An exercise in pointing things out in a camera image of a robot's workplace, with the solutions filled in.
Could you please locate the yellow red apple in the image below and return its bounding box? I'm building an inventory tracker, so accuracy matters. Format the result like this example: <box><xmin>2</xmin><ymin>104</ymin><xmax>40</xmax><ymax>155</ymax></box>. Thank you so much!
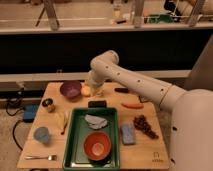
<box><xmin>81</xmin><ymin>86</ymin><xmax>91</xmax><ymax>97</ymax></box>

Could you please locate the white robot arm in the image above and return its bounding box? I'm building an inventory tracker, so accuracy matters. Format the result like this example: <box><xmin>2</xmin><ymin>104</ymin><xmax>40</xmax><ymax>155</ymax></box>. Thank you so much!
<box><xmin>87</xmin><ymin>50</ymin><xmax>213</xmax><ymax>171</ymax></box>

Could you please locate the purple bowl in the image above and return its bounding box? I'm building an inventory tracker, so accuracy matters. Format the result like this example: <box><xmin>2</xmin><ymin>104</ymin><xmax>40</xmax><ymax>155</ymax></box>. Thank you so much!
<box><xmin>60</xmin><ymin>80</ymin><xmax>82</xmax><ymax>99</ymax></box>

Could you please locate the orange bowl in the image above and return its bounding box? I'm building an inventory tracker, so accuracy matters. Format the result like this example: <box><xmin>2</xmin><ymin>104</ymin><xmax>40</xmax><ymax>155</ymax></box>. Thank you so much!
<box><xmin>83</xmin><ymin>131</ymin><xmax>112</xmax><ymax>161</ymax></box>

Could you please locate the black marker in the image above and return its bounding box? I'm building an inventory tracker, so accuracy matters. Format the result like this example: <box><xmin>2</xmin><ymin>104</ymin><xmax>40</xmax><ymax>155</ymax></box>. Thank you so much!
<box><xmin>114</xmin><ymin>88</ymin><xmax>129</xmax><ymax>93</ymax></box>

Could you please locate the grey crumpled cloth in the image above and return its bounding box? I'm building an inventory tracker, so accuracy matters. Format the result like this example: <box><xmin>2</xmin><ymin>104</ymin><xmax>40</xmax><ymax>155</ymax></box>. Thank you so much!
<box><xmin>85</xmin><ymin>115</ymin><xmax>108</xmax><ymax>130</ymax></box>

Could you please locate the orange carrot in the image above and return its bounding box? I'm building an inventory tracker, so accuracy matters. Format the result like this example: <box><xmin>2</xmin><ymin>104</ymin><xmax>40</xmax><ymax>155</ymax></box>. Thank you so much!
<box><xmin>121</xmin><ymin>103</ymin><xmax>144</xmax><ymax>109</ymax></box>

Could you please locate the banana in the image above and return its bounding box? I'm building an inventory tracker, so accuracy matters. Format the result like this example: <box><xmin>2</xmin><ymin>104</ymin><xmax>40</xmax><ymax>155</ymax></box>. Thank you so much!
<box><xmin>54</xmin><ymin>113</ymin><xmax>68</xmax><ymax>135</ymax></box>

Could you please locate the dark grape bunch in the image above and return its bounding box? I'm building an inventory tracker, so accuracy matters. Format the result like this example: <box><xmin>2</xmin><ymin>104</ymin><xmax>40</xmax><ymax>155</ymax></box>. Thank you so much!
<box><xmin>133</xmin><ymin>115</ymin><xmax>159</xmax><ymax>139</ymax></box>

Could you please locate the blue sponge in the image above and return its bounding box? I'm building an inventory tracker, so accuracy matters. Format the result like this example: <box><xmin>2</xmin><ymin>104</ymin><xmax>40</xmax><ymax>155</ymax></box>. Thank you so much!
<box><xmin>120</xmin><ymin>124</ymin><xmax>136</xmax><ymax>145</ymax></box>

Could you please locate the blue box on floor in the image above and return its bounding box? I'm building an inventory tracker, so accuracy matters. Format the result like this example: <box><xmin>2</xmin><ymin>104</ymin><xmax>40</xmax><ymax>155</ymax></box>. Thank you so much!
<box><xmin>23</xmin><ymin>105</ymin><xmax>38</xmax><ymax>123</ymax></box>

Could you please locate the blue plastic cup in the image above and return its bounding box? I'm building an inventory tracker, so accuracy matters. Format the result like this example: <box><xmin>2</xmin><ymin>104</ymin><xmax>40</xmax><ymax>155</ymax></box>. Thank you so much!
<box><xmin>33</xmin><ymin>127</ymin><xmax>50</xmax><ymax>144</ymax></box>

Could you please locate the green plastic tray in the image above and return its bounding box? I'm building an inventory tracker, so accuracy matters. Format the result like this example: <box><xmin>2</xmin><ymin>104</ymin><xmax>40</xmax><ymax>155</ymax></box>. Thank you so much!
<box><xmin>62</xmin><ymin>108</ymin><xmax>120</xmax><ymax>171</ymax></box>

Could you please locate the silver fork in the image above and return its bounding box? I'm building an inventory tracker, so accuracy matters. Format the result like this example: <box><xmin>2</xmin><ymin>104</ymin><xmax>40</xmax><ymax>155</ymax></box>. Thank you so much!
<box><xmin>25</xmin><ymin>155</ymin><xmax>57</xmax><ymax>161</ymax></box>

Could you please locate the black floor cable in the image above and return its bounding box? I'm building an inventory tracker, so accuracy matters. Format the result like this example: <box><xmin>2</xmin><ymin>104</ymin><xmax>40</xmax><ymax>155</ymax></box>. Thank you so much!
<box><xmin>11</xmin><ymin>119</ymin><xmax>26</xmax><ymax>152</ymax></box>

